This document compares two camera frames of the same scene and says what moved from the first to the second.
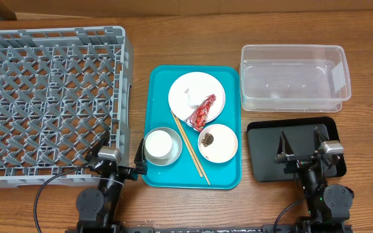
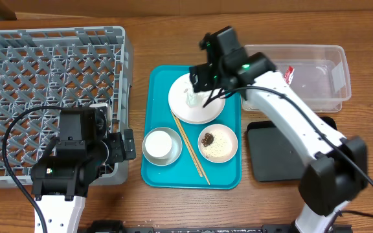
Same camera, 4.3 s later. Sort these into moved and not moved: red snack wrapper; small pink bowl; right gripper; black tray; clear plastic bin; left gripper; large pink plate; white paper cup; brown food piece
Moved: right gripper; left gripper; red snack wrapper
Not moved: small pink bowl; white paper cup; clear plastic bin; brown food piece; large pink plate; black tray
